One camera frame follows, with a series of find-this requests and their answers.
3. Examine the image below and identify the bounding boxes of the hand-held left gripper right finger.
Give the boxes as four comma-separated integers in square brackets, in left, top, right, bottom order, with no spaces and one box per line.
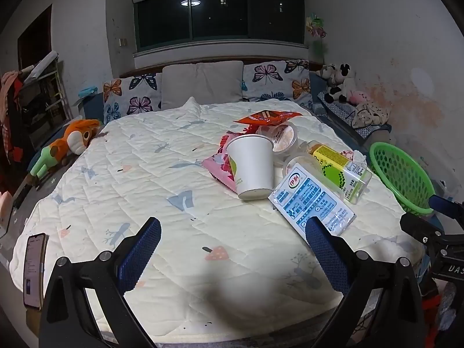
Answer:
[305,216,425,348]

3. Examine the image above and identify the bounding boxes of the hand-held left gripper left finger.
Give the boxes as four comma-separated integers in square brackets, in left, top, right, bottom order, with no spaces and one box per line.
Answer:
[39,217,162,348]

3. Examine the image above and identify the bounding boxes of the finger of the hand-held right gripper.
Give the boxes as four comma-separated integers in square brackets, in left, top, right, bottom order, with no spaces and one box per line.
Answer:
[400,212,446,244]
[429,194,464,225]

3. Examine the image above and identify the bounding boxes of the white blue milk pouch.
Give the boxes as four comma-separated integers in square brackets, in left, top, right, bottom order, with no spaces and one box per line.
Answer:
[268,162,356,242]

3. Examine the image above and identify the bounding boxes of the green plastic basket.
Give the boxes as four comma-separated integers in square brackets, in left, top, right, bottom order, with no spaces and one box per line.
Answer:
[369,141,436,215]

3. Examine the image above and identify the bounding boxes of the yellow green drink carton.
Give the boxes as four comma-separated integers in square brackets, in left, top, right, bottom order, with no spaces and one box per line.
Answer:
[308,141,373,204]

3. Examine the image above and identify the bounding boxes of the white paper cup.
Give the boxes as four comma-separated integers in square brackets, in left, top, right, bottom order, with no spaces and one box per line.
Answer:
[225,134,274,201]

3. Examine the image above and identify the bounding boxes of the pink snack packet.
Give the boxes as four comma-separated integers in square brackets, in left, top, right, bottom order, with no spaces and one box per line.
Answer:
[202,130,251,193]

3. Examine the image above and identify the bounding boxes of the clear plastic pudding cup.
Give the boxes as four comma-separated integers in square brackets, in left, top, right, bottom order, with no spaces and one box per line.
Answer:
[257,121,299,155]

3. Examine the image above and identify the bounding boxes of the white quilted blanket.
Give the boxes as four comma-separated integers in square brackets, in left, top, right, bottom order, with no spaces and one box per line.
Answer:
[10,97,425,338]

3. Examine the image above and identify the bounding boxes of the empty clear plastic cup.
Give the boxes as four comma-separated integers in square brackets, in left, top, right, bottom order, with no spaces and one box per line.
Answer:
[283,154,312,180]

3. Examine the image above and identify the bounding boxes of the smartphone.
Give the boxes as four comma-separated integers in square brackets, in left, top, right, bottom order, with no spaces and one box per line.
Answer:
[23,233,48,310]

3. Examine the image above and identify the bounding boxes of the beige spotted cloth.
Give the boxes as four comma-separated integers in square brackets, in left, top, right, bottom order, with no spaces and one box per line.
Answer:
[353,102,390,129]

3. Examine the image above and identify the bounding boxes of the orange green plush toy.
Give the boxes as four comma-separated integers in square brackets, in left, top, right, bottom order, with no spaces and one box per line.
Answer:
[30,119,102,180]

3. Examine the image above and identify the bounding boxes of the blue patterned folded cloth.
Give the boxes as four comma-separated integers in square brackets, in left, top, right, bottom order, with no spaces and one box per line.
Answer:
[318,92,392,138]

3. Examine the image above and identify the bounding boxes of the pink plush toy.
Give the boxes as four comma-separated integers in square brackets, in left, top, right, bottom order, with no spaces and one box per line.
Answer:
[348,90,370,106]

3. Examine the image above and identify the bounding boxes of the orange snack packet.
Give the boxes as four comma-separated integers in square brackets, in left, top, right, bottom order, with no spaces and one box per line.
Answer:
[234,110,303,135]

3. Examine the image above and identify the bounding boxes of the small butterfly print pillow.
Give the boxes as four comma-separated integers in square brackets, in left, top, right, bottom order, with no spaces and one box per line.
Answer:
[102,73,162,124]

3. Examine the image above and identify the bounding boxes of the black white cow plush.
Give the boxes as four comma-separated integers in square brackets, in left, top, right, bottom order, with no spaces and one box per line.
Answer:
[324,63,358,104]

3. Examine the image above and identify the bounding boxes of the grey pillow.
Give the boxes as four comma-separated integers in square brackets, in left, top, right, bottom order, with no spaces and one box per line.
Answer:
[161,60,244,110]

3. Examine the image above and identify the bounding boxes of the large butterfly print pillow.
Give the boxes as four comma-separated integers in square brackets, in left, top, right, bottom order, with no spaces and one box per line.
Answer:
[241,59,313,104]

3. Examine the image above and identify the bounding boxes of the metal shelf rack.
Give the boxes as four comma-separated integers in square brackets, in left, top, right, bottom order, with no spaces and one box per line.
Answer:
[18,52,69,146]

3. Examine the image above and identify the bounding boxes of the red hanging clothes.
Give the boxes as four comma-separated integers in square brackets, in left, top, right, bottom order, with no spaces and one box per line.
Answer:
[0,70,24,164]

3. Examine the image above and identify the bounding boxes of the colourful pinwheel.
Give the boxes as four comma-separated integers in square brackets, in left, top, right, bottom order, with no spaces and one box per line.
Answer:
[306,14,327,62]

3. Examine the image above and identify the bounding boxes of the dark window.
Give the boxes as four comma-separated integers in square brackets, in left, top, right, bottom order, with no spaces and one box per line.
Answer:
[133,0,305,52]

